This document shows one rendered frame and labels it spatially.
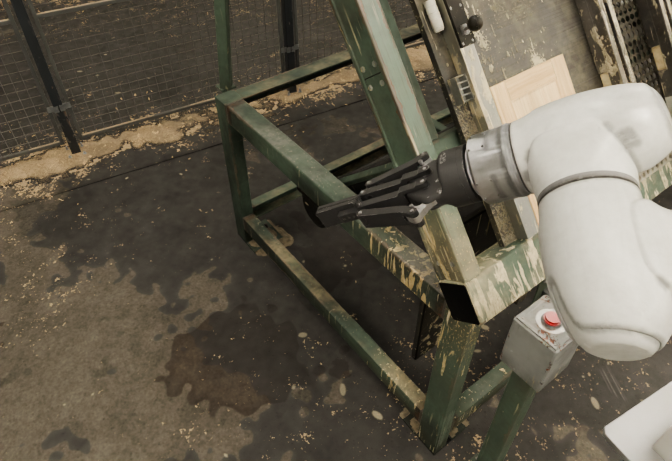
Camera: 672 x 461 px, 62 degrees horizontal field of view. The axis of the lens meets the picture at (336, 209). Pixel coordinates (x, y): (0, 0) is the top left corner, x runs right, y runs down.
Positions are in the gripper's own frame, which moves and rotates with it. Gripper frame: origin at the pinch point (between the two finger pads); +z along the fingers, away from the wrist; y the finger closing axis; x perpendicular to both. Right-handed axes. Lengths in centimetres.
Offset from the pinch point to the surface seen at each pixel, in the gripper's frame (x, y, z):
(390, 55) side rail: 6, -61, 7
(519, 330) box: 64, -24, -3
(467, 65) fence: 22, -75, -4
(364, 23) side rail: -3, -62, 9
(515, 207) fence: 58, -58, -4
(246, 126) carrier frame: 25, -104, 88
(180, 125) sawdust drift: 46, -197, 203
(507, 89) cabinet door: 36, -81, -9
